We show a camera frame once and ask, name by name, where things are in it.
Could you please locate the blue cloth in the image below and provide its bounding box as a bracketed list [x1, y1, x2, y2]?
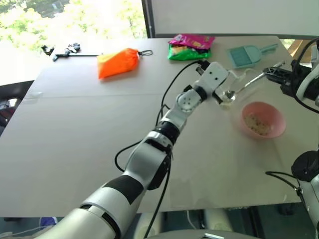
[39, 217, 57, 227]

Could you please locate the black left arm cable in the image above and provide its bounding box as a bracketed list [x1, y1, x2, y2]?
[114, 59, 211, 239]

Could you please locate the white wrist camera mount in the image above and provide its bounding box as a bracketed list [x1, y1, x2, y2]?
[199, 62, 230, 97]
[296, 70, 319, 101]

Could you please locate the green snack bag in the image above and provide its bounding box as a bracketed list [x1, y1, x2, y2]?
[167, 44, 212, 61]

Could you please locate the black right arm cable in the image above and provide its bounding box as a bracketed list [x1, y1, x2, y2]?
[265, 37, 319, 225]

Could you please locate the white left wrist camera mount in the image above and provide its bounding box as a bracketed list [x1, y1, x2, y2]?
[199, 62, 230, 97]

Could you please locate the orange drawstring bag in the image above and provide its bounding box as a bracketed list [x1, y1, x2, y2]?
[96, 47, 154, 80]

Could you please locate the pink snack bag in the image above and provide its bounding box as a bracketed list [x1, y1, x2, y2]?
[168, 33, 216, 52]

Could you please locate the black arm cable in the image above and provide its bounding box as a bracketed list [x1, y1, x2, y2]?
[265, 37, 319, 225]
[114, 59, 211, 239]

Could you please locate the wooden frame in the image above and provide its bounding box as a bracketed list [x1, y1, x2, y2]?
[290, 39, 313, 61]

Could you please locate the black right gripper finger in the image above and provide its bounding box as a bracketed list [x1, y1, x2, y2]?
[266, 73, 288, 85]
[263, 66, 292, 76]

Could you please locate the metal spoon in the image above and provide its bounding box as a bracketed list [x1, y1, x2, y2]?
[223, 60, 286, 102]

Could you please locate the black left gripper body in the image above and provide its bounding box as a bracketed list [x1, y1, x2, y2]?
[212, 90, 224, 105]

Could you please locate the clear glass mug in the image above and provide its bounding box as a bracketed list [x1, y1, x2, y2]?
[219, 68, 264, 112]

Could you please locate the teal plastic dustpan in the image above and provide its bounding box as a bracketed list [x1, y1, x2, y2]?
[227, 43, 279, 70]

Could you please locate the dark window frame post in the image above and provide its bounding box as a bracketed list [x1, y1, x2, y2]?
[141, 0, 157, 39]

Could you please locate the black and white clip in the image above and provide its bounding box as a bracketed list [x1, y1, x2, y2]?
[64, 43, 81, 54]

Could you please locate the thin black rod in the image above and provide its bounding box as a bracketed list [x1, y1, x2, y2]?
[52, 52, 104, 62]

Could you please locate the small black bracket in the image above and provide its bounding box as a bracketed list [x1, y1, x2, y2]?
[40, 44, 55, 56]

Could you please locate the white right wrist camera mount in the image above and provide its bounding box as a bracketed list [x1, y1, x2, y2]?
[296, 70, 319, 101]

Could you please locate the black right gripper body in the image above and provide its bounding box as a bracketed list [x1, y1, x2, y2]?
[279, 71, 304, 97]

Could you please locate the white board panel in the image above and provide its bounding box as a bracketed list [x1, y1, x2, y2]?
[151, 0, 319, 40]

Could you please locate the white cable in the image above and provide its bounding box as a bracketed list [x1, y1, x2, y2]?
[186, 210, 199, 229]

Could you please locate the pink bowl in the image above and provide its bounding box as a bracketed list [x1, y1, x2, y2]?
[241, 101, 287, 139]

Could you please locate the oatmeal in pink bowl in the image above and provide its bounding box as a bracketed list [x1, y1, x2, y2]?
[243, 112, 273, 136]

